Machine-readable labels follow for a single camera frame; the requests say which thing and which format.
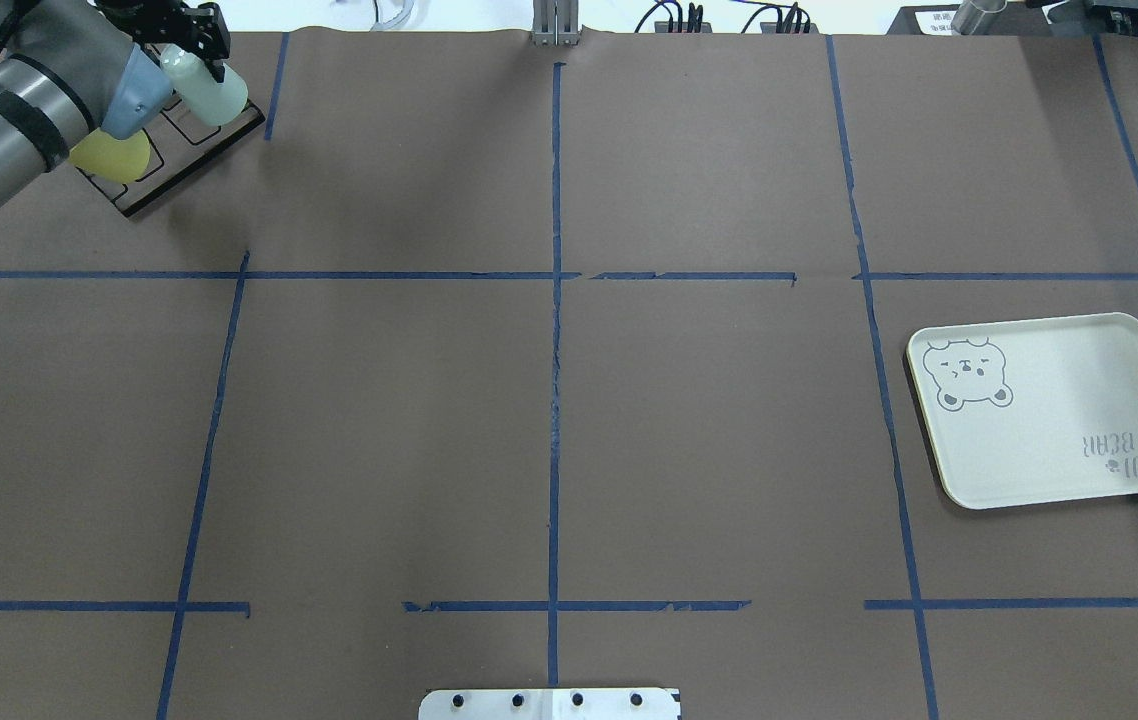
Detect white camera pole base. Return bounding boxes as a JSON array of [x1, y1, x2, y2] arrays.
[[418, 687, 683, 719]]

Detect pale green cup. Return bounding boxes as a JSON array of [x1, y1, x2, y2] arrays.
[[159, 44, 248, 127]]

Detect cream bear tray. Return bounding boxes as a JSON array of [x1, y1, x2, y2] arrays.
[[904, 313, 1138, 510]]

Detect aluminium frame post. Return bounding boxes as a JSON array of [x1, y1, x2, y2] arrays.
[[531, 0, 582, 47]]

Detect silver metal cylinder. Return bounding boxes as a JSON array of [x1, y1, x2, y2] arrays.
[[950, 0, 1009, 36]]

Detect brown paper table cover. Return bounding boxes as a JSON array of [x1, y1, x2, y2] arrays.
[[0, 28, 1138, 719]]

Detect black wire cup rack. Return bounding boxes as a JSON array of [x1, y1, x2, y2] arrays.
[[79, 94, 266, 218]]

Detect yellow cup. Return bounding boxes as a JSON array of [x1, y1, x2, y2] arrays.
[[69, 129, 152, 184]]

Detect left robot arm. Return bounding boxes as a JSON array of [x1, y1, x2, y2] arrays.
[[0, 1, 248, 208]]

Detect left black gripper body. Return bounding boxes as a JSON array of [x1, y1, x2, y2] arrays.
[[94, 1, 231, 63]]

